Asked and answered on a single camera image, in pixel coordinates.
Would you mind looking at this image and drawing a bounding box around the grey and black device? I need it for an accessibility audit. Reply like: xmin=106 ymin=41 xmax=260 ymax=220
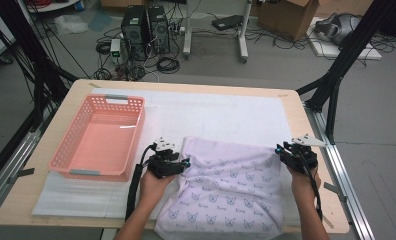
xmin=314 ymin=12 xmax=362 ymax=46

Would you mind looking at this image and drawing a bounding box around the left hand-held gripper cable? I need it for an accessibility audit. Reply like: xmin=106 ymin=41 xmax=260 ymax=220
xmin=124 ymin=143 xmax=158 ymax=223

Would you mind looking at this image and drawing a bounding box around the white metal stand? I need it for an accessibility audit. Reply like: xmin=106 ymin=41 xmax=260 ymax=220
xmin=182 ymin=0 xmax=254 ymax=64

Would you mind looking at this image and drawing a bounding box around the white board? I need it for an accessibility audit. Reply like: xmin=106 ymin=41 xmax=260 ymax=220
xmin=306 ymin=16 xmax=383 ymax=61

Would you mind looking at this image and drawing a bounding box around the grey table bracket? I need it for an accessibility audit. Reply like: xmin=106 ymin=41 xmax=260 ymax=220
xmin=323 ymin=181 xmax=348 ymax=203
xmin=6 ymin=167 xmax=35 ymax=184

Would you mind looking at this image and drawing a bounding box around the hand-held gripper cable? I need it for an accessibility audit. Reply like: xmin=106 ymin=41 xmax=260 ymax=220
xmin=124 ymin=143 xmax=158 ymax=223
xmin=299 ymin=151 xmax=324 ymax=222

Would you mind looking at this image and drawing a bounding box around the blue sheet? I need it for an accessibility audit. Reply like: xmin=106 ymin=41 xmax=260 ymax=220
xmin=87 ymin=9 xmax=114 ymax=33

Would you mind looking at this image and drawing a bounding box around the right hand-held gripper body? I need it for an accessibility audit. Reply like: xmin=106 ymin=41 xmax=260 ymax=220
xmin=279 ymin=133 xmax=328 ymax=175

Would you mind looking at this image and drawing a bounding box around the cardboard box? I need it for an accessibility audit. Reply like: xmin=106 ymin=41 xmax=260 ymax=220
xmin=257 ymin=0 xmax=320 ymax=42

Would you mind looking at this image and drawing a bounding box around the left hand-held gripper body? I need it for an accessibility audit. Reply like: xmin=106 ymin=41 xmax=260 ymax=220
xmin=147 ymin=136 xmax=184 ymax=180

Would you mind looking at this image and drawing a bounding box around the lavender cat print cloth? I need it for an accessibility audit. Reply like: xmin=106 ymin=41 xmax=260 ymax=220
xmin=154 ymin=135 xmax=285 ymax=240

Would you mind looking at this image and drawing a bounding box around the pink plastic basket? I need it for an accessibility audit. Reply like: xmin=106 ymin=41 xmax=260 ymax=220
xmin=48 ymin=93 xmax=146 ymax=183

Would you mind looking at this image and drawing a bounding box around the white round table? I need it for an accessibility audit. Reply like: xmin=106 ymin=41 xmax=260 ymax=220
xmin=25 ymin=0 xmax=84 ymax=14

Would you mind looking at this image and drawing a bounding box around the right hand-held gripper cable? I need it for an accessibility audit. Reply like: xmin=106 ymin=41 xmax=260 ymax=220
xmin=299 ymin=151 xmax=324 ymax=222

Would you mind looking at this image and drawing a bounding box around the black computer tower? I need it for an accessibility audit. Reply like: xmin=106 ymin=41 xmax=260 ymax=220
xmin=147 ymin=5 xmax=171 ymax=55
xmin=120 ymin=4 xmax=150 ymax=62

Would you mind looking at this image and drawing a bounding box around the white power adapter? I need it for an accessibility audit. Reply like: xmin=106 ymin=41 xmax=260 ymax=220
xmin=109 ymin=38 xmax=122 ymax=64

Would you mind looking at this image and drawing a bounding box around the black frame post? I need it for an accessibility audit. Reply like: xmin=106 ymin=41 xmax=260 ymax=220
xmin=295 ymin=0 xmax=396 ymax=145
xmin=0 ymin=0 xmax=79 ymax=131

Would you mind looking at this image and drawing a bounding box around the person's right hand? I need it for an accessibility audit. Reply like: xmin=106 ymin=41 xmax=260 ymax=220
xmin=286 ymin=165 xmax=323 ymax=205

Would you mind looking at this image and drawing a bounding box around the white grid mat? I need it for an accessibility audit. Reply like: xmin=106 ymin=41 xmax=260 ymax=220
xmin=31 ymin=87 xmax=307 ymax=225

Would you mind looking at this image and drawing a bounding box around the black flat device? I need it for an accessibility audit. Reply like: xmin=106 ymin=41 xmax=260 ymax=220
xmin=211 ymin=14 xmax=244 ymax=32

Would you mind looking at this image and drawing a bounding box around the clear plastic bag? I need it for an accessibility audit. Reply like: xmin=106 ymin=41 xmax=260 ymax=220
xmin=54 ymin=13 xmax=89 ymax=36

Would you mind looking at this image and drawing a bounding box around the black cable coil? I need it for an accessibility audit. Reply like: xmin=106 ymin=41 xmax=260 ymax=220
xmin=156 ymin=56 xmax=181 ymax=74

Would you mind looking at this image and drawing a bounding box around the person's left hand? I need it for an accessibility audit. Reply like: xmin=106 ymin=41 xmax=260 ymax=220
xmin=139 ymin=169 xmax=178 ymax=209

